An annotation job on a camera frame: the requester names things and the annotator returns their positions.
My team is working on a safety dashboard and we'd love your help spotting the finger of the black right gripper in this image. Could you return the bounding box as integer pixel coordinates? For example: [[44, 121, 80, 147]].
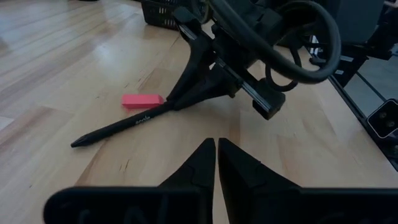
[[166, 30, 216, 105], [173, 66, 241, 112]]

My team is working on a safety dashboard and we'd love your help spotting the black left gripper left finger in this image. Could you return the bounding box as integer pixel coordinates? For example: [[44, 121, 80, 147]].
[[157, 138, 217, 224]]

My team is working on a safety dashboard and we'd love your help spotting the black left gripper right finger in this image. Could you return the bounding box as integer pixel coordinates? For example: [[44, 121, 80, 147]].
[[217, 138, 302, 224]]

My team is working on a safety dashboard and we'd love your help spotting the pink eraser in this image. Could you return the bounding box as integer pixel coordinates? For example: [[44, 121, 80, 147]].
[[121, 93, 165, 110]]

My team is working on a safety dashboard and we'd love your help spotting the black plastic mesh bin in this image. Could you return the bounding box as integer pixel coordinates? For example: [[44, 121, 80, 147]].
[[139, 0, 208, 31]]

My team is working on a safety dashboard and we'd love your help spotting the black pen with white print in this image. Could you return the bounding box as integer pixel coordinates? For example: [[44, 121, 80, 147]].
[[70, 100, 177, 149]]

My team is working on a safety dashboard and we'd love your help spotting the thin black camera cable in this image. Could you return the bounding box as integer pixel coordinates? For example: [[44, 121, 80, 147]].
[[265, 46, 303, 93]]

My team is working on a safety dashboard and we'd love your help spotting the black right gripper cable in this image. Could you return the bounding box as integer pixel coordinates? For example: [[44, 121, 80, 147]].
[[208, 0, 342, 85]]

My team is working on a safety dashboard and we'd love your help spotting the black aluminium table frame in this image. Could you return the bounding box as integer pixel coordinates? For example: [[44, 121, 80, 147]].
[[306, 40, 398, 172]]

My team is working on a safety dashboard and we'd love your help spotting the black bracket with screws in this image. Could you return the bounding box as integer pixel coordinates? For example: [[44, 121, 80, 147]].
[[366, 98, 398, 139]]

